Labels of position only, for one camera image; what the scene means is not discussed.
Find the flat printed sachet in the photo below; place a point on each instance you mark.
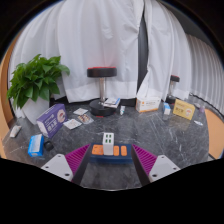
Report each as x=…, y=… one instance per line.
x=85, y=119

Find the yellow cardboard box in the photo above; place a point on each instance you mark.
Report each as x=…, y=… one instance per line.
x=183, y=109

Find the purple cardboard box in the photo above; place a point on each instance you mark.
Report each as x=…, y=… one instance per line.
x=50, y=121

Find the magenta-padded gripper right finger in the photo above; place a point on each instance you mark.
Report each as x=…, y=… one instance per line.
x=163, y=166

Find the green plant in white pot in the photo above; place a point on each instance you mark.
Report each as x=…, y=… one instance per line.
x=35, y=81

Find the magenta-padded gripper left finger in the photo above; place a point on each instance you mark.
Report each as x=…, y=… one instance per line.
x=60, y=165

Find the black bar stool red seat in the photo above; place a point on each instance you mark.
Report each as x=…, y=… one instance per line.
x=174, y=79
x=101, y=72

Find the small white packet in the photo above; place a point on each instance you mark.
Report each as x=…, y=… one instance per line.
x=15, y=131

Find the white charger with green ports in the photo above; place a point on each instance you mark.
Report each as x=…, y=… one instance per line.
x=108, y=145

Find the white and orange box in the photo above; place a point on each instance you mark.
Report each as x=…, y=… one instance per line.
x=148, y=104

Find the small white blue box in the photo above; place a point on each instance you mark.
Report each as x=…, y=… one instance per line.
x=166, y=109

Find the small white container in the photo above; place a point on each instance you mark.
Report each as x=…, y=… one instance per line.
x=197, y=105

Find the white pleated curtain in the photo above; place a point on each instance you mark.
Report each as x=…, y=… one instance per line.
x=206, y=73

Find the flat white blue box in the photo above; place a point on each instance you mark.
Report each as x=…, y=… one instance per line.
x=111, y=102

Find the flat white sachet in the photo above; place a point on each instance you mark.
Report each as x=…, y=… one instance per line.
x=80, y=111
x=72, y=124

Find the blue tissue pack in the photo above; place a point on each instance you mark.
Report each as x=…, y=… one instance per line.
x=36, y=145

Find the small black object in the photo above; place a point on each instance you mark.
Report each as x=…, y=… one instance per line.
x=49, y=145

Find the small purple bottle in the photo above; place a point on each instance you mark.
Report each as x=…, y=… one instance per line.
x=202, y=109

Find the wide white curtain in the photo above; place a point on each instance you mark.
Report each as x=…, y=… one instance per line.
x=93, y=36

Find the small white tube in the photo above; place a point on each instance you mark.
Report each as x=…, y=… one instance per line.
x=122, y=110

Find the narrow white curtain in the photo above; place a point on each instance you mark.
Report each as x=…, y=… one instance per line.
x=163, y=50

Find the small clear tube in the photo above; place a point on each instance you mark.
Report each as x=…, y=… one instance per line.
x=198, y=123

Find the orange wooden furniture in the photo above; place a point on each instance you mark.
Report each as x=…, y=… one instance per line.
x=215, y=133

